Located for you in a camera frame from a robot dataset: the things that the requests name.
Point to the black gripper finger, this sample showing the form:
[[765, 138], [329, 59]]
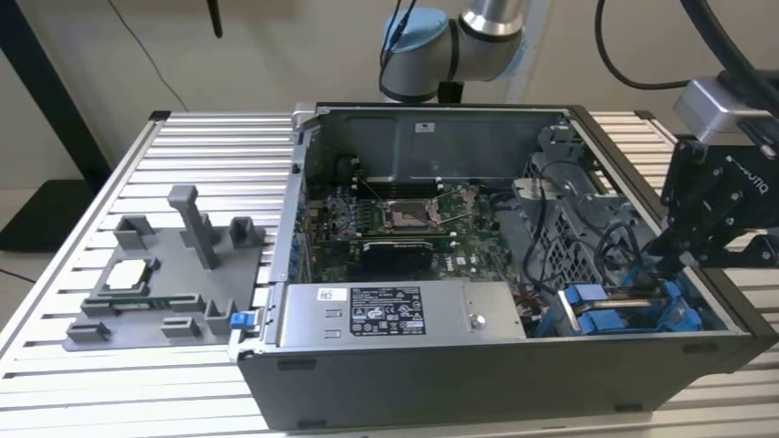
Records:
[[688, 182], [713, 237]]

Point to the hard disk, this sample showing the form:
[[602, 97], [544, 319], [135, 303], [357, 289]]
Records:
[[585, 293]]

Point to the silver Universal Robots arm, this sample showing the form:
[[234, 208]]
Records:
[[426, 68]]

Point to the metal disk bay cage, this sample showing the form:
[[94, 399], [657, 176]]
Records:
[[561, 246]]

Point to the blue disk carrier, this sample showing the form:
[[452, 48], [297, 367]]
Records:
[[602, 321]]

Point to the green motherboard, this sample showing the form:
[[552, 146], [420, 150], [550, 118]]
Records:
[[481, 255]]

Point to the CPU socket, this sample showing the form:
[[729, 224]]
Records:
[[408, 214]]

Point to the silver power supply unit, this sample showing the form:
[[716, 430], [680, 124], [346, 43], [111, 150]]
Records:
[[438, 312]]

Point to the black open PC case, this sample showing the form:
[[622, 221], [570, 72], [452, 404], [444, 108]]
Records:
[[464, 388]]

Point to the blue case latch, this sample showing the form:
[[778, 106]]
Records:
[[242, 320]]

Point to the grey parts rack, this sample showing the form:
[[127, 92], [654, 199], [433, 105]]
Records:
[[183, 274]]

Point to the black antenna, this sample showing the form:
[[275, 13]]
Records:
[[215, 18]]

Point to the silver CPU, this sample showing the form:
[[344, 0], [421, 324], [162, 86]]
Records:
[[129, 274]]

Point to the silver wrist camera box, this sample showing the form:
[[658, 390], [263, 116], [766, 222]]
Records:
[[713, 109]]

